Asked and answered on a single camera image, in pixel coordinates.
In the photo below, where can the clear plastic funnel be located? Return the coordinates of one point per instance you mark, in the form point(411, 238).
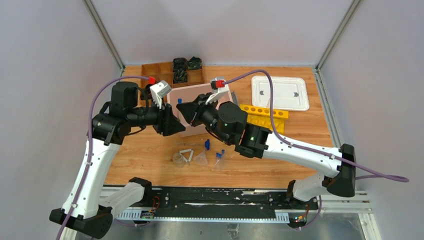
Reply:
point(201, 158)

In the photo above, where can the white clay triangle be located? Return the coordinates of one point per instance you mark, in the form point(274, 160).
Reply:
point(187, 155)

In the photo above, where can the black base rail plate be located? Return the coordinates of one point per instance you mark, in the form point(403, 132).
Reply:
point(228, 205)

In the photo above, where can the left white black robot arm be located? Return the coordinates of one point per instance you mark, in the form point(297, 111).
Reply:
point(130, 106)

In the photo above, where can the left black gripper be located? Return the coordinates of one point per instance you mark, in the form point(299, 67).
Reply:
point(166, 119)

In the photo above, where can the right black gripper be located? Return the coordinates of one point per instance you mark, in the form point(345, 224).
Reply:
point(193, 111)

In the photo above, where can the pink plastic bin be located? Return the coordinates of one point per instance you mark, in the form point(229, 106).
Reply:
point(230, 119)

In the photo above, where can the blue capped glass rod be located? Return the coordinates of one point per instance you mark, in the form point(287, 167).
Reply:
point(205, 144)

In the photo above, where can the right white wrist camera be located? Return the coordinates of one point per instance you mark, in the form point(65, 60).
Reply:
point(219, 89)

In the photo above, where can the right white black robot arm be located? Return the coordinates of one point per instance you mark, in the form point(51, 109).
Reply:
point(335, 174)

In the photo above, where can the small glass beaker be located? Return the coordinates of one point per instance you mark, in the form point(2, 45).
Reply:
point(178, 160)

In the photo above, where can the brown compartment tray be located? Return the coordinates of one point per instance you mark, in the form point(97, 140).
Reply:
point(162, 71)

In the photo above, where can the white plastic lid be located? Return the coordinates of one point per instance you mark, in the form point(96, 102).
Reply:
point(289, 93)

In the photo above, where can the yellow test tube rack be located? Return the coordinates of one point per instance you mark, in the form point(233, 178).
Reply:
point(262, 117)

